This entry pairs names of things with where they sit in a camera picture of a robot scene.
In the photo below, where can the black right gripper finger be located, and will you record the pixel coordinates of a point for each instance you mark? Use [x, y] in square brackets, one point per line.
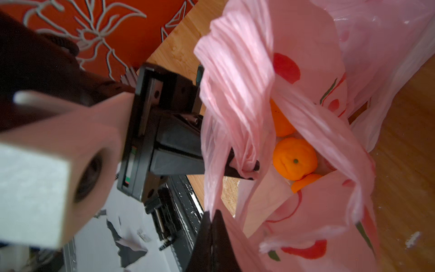
[212, 251]

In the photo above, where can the pink plastic bag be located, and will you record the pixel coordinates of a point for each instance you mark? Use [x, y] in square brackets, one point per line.
[295, 95]

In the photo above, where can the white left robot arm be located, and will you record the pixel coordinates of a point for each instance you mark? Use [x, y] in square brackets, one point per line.
[45, 63]

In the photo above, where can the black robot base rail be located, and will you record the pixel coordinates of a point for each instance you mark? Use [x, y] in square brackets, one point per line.
[177, 215]

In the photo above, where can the bagged orange mandarin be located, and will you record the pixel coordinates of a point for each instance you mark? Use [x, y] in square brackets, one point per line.
[308, 179]
[282, 126]

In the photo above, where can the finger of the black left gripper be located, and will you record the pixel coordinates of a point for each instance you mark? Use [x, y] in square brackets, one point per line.
[177, 148]

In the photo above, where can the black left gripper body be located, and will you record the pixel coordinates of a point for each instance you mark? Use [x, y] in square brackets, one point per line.
[160, 94]

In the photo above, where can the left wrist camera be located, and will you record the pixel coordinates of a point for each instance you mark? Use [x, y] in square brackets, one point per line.
[57, 173]

